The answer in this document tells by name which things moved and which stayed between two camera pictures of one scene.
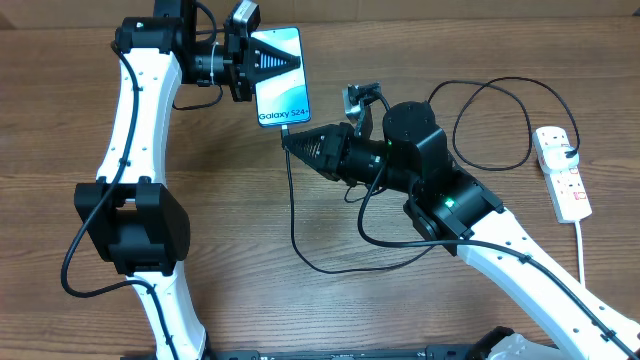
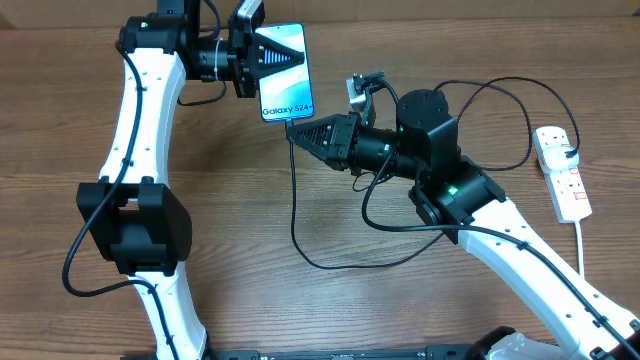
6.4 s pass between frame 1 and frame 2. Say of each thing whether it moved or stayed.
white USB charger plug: stayed
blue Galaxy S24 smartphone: stayed
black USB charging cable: moved
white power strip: stayed
